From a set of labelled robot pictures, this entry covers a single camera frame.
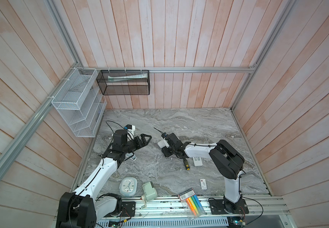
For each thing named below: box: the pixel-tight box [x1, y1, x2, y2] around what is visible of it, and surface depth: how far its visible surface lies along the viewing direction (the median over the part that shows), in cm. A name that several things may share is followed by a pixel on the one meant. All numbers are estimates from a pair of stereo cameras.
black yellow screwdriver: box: [183, 158, 191, 171], surface depth 90 cm
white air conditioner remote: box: [192, 156, 204, 167], surface depth 90 cm
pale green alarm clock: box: [119, 176, 138, 198], surface depth 80 cm
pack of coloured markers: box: [177, 187, 206, 221], surface depth 76 cm
